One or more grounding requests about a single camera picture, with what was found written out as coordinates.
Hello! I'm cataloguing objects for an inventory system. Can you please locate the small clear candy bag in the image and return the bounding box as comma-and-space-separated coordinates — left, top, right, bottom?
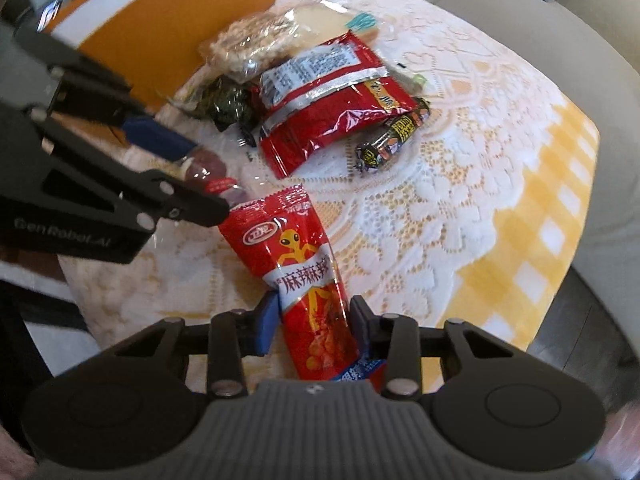
176, 146, 250, 207

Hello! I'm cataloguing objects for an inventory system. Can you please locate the red spicy snack packet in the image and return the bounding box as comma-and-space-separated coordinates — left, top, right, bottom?
219, 184, 386, 391

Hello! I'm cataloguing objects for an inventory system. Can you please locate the clear bag of peanuts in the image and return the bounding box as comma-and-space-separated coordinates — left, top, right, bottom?
198, 11, 300, 84

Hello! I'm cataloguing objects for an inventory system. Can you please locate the dark seaweed snack bag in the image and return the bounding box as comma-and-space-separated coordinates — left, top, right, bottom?
167, 75, 260, 132

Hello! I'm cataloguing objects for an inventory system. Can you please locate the orange cardboard box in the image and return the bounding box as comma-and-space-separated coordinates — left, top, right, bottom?
46, 0, 274, 110

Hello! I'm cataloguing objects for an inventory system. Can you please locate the white lace tablecloth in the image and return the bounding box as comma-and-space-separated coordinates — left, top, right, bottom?
60, 0, 569, 347

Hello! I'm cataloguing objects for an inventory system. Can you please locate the yellow checked tablecloth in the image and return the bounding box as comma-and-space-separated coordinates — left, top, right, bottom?
424, 94, 601, 396

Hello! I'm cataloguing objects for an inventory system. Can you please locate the large red snack bag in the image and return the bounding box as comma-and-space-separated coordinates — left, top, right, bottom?
259, 32, 416, 179

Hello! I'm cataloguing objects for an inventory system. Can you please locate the dark sausage stick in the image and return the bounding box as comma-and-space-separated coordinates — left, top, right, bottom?
355, 96, 431, 172

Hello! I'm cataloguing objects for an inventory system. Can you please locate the grey sofa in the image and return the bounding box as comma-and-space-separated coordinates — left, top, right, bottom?
423, 0, 639, 344

